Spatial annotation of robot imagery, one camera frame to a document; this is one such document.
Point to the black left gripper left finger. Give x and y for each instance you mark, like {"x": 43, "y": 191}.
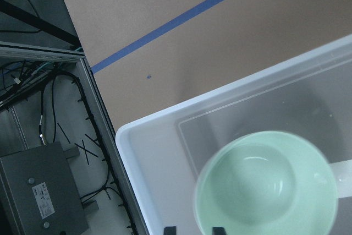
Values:
{"x": 169, "y": 230}

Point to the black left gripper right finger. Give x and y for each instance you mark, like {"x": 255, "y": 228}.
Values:
{"x": 217, "y": 231}

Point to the light green bowl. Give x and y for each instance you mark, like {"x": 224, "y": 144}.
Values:
{"x": 268, "y": 182}

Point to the grey electrical control box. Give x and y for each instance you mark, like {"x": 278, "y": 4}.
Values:
{"x": 39, "y": 194}

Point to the translucent white storage box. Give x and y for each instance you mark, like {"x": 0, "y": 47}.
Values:
{"x": 308, "y": 96}

